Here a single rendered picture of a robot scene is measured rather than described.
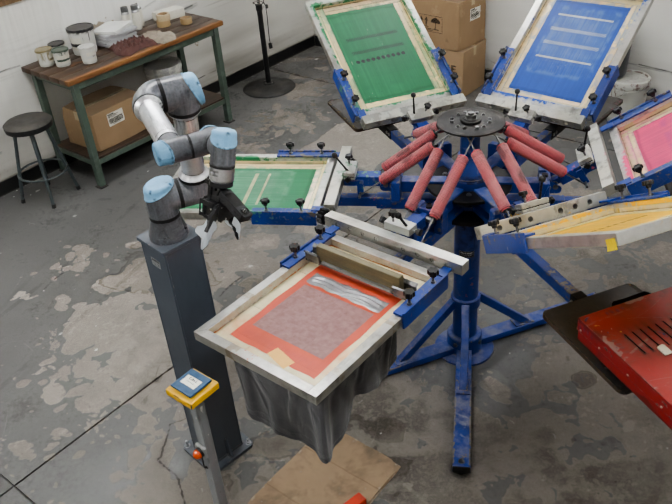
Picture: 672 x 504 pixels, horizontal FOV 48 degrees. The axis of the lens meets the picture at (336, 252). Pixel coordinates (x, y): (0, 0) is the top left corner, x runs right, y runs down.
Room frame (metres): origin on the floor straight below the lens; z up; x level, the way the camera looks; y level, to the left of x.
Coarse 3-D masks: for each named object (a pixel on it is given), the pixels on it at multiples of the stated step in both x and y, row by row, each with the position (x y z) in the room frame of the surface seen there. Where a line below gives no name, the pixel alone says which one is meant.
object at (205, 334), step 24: (336, 240) 2.68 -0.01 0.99; (384, 264) 2.51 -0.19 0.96; (408, 264) 2.46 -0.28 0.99; (264, 288) 2.39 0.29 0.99; (240, 312) 2.28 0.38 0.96; (216, 336) 2.12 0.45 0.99; (384, 336) 2.05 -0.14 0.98; (240, 360) 2.00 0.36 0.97; (264, 360) 1.97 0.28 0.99; (360, 360) 1.95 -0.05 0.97; (288, 384) 1.85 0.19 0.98; (336, 384) 1.85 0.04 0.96
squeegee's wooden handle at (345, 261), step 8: (320, 248) 2.53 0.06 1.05; (328, 248) 2.52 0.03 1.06; (320, 256) 2.53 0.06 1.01; (328, 256) 2.51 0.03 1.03; (336, 256) 2.48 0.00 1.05; (344, 256) 2.45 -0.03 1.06; (352, 256) 2.45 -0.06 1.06; (336, 264) 2.48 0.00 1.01; (344, 264) 2.45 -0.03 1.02; (352, 264) 2.42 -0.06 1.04; (360, 264) 2.40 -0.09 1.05; (368, 264) 2.38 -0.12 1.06; (352, 272) 2.43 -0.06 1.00; (360, 272) 2.40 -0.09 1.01; (368, 272) 2.37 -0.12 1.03; (376, 272) 2.35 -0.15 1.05; (384, 272) 2.33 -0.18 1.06; (392, 272) 2.32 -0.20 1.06; (376, 280) 2.35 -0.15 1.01; (384, 280) 2.32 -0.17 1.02; (392, 280) 2.30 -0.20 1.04; (400, 280) 2.28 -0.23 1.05; (392, 288) 2.30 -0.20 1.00; (400, 288) 2.28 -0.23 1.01
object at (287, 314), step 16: (320, 272) 2.51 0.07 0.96; (336, 272) 2.50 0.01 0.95; (304, 288) 2.41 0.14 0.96; (320, 288) 2.40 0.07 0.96; (272, 304) 2.32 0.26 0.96; (288, 304) 2.31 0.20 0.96; (304, 304) 2.31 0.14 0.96; (320, 304) 2.30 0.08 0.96; (256, 320) 2.23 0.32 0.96; (272, 320) 2.23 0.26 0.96; (288, 320) 2.22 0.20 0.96; (304, 320) 2.21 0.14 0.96; (240, 336) 2.15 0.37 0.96; (256, 336) 2.14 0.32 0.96; (272, 336) 2.13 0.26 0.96; (288, 336) 2.13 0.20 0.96
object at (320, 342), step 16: (368, 288) 2.37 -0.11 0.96; (336, 304) 2.29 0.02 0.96; (352, 304) 2.28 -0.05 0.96; (320, 320) 2.20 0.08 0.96; (336, 320) 2.19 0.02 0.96; (352, 320) 2.18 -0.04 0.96; (368, 320) 2.18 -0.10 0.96; (304, 336) 2.12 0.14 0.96; (320, 336) 2.11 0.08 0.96; (336, 336) 2.10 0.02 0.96; (352, 336) 2.10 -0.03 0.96; (288, 352) 2.04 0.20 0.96; (304, 352) 2.03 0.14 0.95; (320, 352) 2.02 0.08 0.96; (336, 352) 2.02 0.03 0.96; (304, 368) 1.95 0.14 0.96; (320, 368) 1.94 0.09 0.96
